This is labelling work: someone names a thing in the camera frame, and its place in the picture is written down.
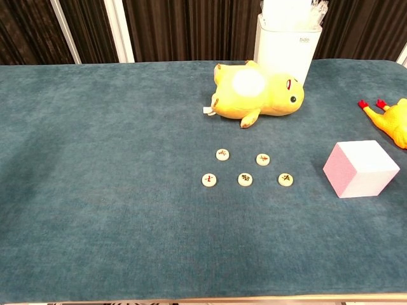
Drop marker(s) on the yellow rubber chicken toy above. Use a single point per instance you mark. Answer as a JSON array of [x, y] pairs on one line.
[[394, 120]]

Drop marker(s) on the cream chess piece red character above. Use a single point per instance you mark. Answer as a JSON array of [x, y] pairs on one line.
[[222, 154], [209, 180], [263, 159]]

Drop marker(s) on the cream chess piece black character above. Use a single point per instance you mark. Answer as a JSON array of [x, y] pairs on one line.
[[245, 179], [285, 179]]

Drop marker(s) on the clear wrapped straws bundle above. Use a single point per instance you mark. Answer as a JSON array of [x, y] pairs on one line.
[[318, 12]]

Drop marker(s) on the white plastic bin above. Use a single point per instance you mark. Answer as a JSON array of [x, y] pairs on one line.
[[283, 51]]

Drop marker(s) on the pink foam cube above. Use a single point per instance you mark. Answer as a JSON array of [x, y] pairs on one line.
[[359, 168]]

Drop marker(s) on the thin grey frame post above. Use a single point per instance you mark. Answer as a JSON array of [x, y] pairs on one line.
[[65, 31]]

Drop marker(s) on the teal table cloth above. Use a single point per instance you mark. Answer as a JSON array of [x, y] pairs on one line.
[[95, 190]]

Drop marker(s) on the wide white frame post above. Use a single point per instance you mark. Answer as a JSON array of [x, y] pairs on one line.
[[119, 31]]

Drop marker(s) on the yellow plush duck toy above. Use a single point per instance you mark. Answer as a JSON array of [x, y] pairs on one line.
[[273, 98]]

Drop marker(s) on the black pleated curtain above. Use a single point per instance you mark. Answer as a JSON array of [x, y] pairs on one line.
[[190, 28]]

